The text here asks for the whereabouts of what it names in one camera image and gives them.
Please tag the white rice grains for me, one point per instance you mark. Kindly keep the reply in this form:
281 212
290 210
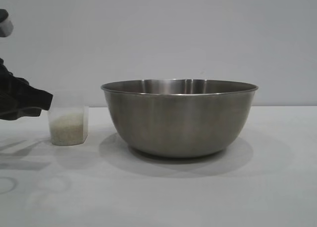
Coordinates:
67 130

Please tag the clear plastic measuring cup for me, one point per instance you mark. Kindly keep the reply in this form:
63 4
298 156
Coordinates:
71 105

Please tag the stainless steel mixing bowl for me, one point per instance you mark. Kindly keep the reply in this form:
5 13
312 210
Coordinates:
178 123

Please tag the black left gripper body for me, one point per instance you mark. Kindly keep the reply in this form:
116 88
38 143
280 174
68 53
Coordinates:
6 88

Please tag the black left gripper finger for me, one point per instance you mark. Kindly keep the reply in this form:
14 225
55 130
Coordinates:
24 113
34 98

